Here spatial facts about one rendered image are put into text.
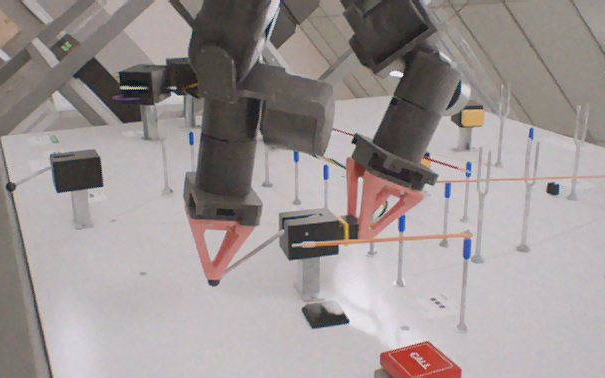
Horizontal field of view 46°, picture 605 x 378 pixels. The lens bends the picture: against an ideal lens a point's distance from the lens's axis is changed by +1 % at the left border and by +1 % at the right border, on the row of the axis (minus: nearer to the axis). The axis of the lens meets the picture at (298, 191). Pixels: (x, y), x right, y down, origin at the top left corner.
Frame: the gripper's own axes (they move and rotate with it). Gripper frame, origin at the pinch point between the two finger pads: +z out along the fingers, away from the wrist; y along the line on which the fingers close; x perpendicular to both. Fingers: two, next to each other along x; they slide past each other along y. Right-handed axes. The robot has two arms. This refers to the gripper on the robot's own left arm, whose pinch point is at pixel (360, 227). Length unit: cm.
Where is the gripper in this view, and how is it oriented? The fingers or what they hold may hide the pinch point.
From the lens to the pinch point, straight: 78.8
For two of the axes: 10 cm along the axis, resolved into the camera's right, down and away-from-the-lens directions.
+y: -2.7, -3.1, 9.1
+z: -3.9, 9.0, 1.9
